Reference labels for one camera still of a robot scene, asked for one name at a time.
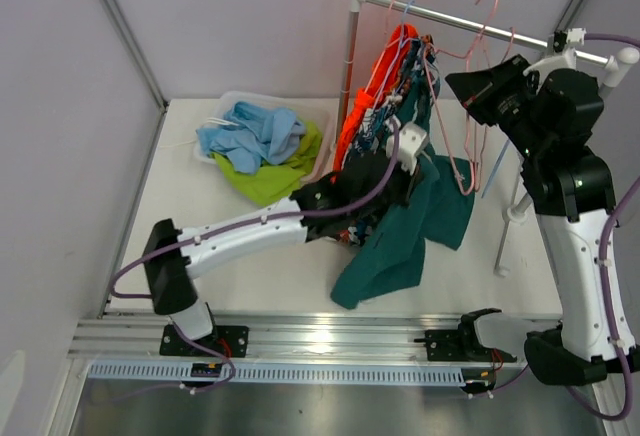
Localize patterned navy white shorts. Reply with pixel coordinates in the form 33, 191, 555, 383
316, 36, 440, 247

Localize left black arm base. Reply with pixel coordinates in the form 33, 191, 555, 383
159, 322, 250, 358

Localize slotted grey cable duct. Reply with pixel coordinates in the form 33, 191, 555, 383
88, 360, 465, 387

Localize pink hanger for orange shorts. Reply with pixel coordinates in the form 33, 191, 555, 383
365, 0, 404, 96

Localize white plastic basket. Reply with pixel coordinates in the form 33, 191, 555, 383
192, 89, 335, 185

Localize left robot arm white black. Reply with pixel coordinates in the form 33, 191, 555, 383
143, 153, 423, 356

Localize silver clothes rack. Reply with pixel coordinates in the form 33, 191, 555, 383
332, 0, 640, 277

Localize light blue shorts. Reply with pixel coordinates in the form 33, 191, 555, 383
196, 101, 307, 175

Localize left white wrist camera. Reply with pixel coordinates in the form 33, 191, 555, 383
385, 118, 430, 175

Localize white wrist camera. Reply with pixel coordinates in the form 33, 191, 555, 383
523, 28, 586, 81
385, 118, 430, 175

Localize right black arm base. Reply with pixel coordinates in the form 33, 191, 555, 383
413, 308, 517, 363

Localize lime green shorts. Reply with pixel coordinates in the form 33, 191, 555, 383
209, 121, 323, 207

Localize teal green shorts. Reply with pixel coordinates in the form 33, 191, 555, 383
329, 70, 476, 311

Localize aluminium mounting rail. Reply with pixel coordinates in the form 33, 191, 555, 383
69, 309, 561, 365

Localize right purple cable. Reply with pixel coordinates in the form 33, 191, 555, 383
564, 33, 640, 422

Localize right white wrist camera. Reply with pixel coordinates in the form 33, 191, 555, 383
523, 28, 586, 81

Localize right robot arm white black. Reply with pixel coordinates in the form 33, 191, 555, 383
445, 55, 639, 386

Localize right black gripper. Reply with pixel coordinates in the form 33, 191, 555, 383
447, 55, 548, 160

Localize orange shorts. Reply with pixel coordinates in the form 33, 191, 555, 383
333, 23, 419, 171

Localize blue hanger for patterned shorts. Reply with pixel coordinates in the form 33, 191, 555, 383
365, 0, 419, 109

